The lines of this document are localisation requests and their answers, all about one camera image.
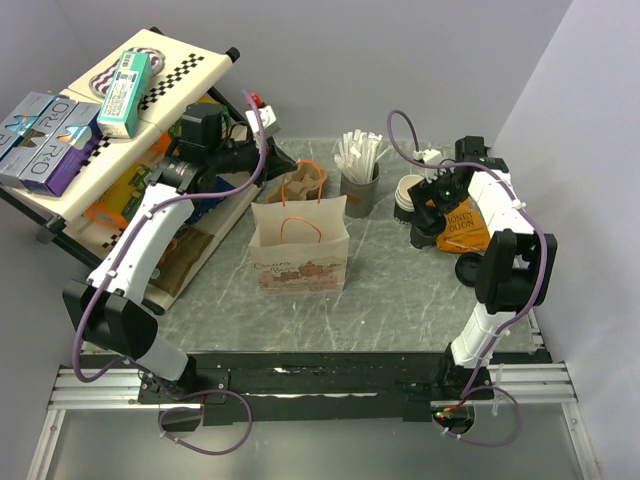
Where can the orange potato chips bag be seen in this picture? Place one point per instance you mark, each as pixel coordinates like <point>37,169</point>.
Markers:
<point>465,232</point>

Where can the black paper coffee cup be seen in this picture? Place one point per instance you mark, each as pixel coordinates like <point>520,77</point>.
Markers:
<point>421,239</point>

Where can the cream tiered display shelf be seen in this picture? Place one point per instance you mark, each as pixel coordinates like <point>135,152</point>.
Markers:
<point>189,73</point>

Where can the stack of paper cups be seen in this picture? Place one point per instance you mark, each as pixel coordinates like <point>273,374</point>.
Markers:
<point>403,205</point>

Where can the brown cardboard cup carrier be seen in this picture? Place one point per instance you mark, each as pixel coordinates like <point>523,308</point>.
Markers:
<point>305,183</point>

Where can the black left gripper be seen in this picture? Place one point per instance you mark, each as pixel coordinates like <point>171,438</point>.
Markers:
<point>276,162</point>

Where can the purple R+O box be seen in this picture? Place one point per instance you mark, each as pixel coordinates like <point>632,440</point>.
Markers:
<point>69,148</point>

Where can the brown paper takeout bag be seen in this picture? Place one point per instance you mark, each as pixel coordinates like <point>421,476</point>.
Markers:
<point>300,246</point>

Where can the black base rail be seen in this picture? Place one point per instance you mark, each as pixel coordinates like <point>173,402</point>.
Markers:
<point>299,386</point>

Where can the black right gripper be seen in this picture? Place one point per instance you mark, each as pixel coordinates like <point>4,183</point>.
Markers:
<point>422,192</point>

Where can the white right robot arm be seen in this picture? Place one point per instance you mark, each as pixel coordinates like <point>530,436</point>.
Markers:
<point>514,272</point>

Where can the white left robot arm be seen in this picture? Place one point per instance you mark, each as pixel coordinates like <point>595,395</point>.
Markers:
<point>202,163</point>

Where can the grey straw holder cup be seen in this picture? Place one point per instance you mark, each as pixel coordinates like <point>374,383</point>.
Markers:
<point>360,197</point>

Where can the teal product box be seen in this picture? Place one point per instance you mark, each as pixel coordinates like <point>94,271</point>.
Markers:
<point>118,117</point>

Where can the orange green box lower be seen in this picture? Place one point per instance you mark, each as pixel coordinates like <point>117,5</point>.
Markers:
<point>117,206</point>

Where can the silver R+O box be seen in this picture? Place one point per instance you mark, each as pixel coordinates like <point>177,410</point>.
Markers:
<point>23,131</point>

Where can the white wrapped straws bundle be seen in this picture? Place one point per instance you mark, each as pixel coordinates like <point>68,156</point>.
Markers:
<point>358,154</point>

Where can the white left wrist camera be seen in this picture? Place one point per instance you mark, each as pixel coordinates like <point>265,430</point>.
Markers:
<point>267,117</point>

